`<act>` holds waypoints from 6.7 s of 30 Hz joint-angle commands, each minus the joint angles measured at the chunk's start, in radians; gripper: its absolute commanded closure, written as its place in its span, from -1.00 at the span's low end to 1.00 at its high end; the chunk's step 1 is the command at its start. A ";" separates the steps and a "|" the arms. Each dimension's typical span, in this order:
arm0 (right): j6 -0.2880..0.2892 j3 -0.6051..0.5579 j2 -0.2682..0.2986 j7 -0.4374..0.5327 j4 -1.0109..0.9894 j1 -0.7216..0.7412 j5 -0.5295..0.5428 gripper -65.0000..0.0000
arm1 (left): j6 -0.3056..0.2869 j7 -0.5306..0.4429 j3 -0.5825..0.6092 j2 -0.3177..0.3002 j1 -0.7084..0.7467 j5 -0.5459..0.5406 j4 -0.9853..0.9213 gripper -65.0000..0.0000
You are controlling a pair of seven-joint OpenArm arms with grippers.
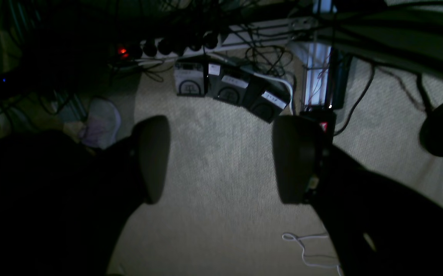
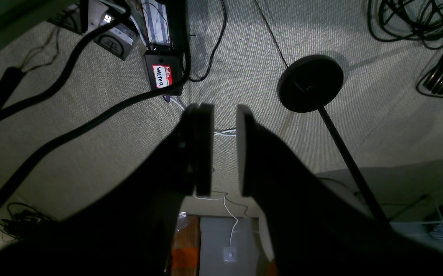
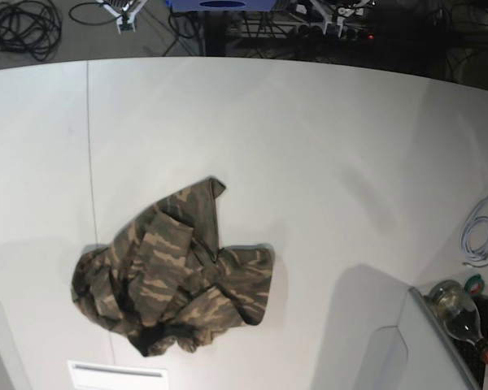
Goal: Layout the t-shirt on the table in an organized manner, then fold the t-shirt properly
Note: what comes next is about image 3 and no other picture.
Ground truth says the camouflage t-shirt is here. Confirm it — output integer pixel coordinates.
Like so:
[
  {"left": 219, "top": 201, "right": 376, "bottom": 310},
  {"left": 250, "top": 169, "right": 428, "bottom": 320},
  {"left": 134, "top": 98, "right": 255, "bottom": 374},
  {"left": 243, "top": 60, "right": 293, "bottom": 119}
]
[{"left": 70, "top": 177, "right": 274, "bottom": 358}]

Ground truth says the black power strip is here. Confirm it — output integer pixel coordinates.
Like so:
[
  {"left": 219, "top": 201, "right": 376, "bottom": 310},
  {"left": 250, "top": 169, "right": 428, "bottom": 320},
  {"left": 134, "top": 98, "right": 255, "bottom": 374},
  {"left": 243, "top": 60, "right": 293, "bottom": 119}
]
[{"left": 296, "top": 24, "right": 375, "bottom": 41}]

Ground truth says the green tape roll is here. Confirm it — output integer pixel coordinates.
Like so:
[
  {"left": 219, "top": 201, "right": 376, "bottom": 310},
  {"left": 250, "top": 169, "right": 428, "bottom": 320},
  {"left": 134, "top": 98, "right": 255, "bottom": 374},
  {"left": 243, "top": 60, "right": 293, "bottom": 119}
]
[{"left": 464, "top": 274, "right": 485, "bottom": 297}]

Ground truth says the clear glass bottle red cap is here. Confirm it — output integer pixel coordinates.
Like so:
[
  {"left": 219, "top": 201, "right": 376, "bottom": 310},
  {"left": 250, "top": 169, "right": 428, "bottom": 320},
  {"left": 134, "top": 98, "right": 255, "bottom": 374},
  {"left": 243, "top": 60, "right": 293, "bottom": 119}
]
[{"left": 428, "top": 280, "right": 488, "bottom": 365}]

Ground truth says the light blue coiled cable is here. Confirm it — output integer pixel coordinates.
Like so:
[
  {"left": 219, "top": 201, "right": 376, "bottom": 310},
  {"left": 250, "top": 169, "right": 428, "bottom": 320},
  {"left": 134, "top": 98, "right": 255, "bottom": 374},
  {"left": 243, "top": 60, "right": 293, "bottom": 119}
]
[{"left": 460, "top": 193, "right": 488, "bottom": 267}]

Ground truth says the black coiled floor cable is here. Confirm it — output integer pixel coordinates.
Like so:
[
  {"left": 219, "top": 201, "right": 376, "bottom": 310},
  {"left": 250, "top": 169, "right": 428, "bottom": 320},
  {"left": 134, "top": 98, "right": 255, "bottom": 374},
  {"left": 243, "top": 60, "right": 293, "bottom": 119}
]
[{"left": 0, "top": 0, "right": 63, "bottom": 63}]

